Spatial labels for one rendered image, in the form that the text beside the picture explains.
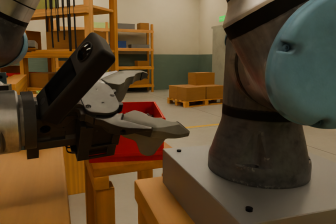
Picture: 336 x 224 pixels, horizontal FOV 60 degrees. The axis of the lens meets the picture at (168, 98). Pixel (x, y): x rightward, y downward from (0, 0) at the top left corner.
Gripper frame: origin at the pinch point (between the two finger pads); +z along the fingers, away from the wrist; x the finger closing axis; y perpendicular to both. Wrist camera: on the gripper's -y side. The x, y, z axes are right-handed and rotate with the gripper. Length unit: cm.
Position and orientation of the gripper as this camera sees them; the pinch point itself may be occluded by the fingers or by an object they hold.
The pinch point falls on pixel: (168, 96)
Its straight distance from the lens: 44.3
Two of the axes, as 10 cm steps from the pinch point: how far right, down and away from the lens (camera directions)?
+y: -2.5, 8.1, 5.4
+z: 8.7, -0.7, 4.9
